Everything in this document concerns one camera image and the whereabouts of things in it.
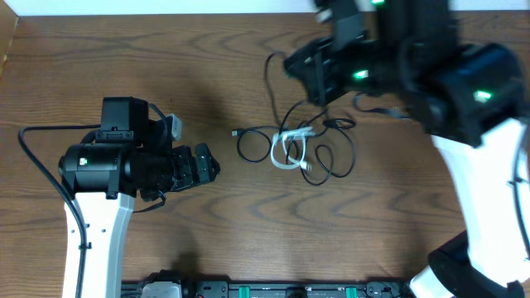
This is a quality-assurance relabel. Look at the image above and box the brown side panel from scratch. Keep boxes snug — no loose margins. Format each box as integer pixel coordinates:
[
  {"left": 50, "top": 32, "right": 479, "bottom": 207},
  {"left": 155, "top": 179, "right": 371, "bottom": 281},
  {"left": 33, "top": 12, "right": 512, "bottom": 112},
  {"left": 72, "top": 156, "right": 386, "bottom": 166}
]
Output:
[{"left": 0, "top": 0, "right": 19, "bottom": 73}]

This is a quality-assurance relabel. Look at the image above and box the white USB cable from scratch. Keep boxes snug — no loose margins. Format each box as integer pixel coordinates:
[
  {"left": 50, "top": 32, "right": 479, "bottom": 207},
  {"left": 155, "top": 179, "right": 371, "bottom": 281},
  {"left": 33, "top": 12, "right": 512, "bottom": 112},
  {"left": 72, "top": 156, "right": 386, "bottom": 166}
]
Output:
[{"left": 270, "top": 126, "right": 316, "bottom": 171}]

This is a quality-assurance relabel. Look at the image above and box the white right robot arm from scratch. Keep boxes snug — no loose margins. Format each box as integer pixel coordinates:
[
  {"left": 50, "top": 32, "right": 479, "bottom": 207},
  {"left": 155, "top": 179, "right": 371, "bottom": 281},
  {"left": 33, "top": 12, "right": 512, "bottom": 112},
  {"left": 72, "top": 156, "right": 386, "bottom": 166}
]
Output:
[{"left": 284, "top": 0, "right": 529, "bottom": 297}]

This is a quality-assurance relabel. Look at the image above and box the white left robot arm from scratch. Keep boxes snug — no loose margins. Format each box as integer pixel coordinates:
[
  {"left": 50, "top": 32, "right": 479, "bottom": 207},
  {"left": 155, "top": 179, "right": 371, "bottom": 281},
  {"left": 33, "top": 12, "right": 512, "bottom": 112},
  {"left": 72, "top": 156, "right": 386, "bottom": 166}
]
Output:
[{"left": 60, "top": 143, "right": 220, "bottom": 297}]

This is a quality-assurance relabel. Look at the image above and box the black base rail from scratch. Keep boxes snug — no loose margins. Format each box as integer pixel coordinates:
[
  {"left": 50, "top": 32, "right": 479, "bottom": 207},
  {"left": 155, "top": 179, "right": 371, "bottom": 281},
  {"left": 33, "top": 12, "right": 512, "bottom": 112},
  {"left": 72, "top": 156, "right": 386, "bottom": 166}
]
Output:
[{"left": 120, "top": 270, "right": 413, "bottom": 298}]

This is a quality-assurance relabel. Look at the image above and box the black USB cable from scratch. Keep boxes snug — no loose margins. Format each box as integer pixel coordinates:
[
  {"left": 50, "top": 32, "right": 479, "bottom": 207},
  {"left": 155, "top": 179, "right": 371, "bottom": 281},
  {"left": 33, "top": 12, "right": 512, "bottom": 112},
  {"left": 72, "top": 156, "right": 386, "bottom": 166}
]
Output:
[{"left": 230, "top": 51, "right": 411, "bottom": 186}]

